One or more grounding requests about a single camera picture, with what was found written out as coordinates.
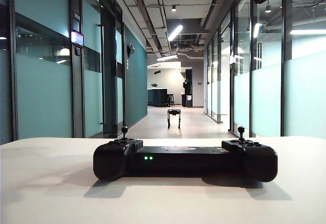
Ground black remote control with joysticks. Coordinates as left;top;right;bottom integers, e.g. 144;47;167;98
93;126;279;183

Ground black quadruped robot dog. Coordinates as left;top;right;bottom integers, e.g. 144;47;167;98
167;108;182;130

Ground lit door display panel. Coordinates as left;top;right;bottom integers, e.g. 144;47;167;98
70;30;85;48

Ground dark counter with white top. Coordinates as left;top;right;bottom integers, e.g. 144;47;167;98
147;88;170;107

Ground long linear ceiling light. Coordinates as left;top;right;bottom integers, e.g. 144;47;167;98
167;24;184;41
156;54;179;62

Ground room number sign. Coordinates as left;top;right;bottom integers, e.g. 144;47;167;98
73;12;82;30

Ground horizontal light strip behind glass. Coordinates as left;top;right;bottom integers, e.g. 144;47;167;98
289;29;326;36

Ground long vertical door handle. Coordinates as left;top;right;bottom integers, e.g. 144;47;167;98
96;24;106;133

